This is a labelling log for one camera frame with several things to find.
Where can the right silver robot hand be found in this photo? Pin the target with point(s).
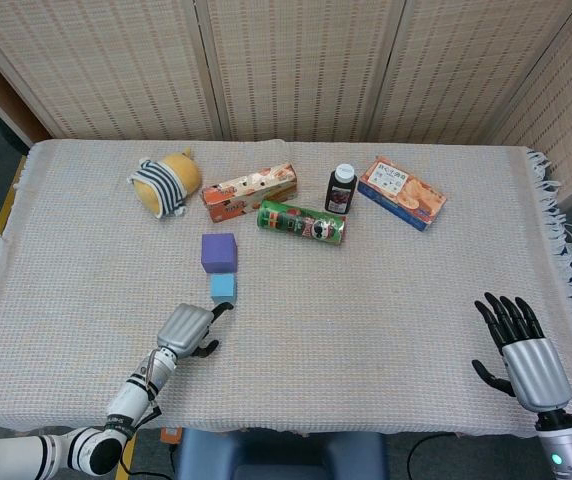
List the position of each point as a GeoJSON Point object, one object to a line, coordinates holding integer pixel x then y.
{"type": "Point", "coordinates": [536, 370]}

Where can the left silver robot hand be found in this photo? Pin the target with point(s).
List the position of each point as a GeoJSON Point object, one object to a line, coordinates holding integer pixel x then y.
{"type": "Point", "coordinates": [186, 330]}

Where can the blue foam cube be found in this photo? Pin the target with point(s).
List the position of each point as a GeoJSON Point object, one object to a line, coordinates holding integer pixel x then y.
{"type": "Point", "coordinates": [223, 287]}

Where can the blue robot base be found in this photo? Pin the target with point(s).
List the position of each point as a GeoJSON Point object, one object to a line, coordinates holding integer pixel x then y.
{"type": "Point", "coordinates": [276, 455]}

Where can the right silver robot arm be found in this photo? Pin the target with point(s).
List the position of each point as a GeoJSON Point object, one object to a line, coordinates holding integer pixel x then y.
{"type": "Point", "coordinates": [566, 450]}

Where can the purple foam cube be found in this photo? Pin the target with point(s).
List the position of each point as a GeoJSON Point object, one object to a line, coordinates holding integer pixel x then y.
{"type": "Point", "coordinates": [218, 252]}

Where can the small orange object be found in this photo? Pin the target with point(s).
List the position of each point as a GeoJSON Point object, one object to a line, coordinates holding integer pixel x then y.
{"type": "Point", "coordinates": [171, 435]}

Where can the orange biscuit box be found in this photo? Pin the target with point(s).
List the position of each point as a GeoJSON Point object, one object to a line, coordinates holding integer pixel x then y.
{"type": "Point", "coordinates": [246, 195]}

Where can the green Pringles can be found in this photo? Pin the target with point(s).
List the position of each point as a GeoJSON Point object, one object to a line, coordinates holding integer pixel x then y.
{"type": "Point", "coordinates": [296, 222]}

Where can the yellow plush toy striped cloth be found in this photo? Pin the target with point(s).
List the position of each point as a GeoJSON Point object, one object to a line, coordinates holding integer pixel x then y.
{"type": "Point", "coordinates": [181, 172]}

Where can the white woven tablecloth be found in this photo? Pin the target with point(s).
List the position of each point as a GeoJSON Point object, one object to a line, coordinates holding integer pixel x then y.
{"type": "Point", "coordinates": [366, 325]}

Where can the dark juice bottle white cap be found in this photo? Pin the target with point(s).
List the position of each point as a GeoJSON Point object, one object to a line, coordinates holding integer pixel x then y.
{"type": "Point", "coordinates": [340, 192]}

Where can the blue cracker box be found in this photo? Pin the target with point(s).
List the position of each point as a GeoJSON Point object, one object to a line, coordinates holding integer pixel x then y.
{"type": "Point", "coordinates": [406, 195]}

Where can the woven bamboo folding screen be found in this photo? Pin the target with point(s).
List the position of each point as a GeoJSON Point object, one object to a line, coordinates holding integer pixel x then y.
{"type": "Point", "coordinates": [291, 65]}

